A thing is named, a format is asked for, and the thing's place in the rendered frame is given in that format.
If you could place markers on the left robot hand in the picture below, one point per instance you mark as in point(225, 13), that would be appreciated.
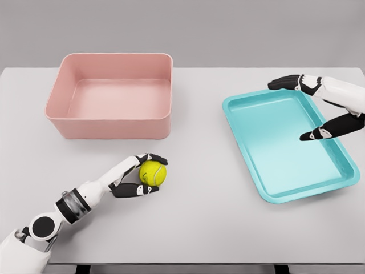
point(121, 173)

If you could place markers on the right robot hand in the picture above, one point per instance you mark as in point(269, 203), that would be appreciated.
point(339, 90)

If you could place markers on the yellow tennis ball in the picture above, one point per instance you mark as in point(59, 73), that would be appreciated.
point(152, 173)

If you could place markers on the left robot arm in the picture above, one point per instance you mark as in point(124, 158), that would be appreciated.
point(72, 201)

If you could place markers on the blue rectangular tray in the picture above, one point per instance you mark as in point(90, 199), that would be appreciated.
point(288, 145)

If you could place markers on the pink rectangular basket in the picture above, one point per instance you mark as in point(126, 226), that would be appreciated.
point(112, 97)

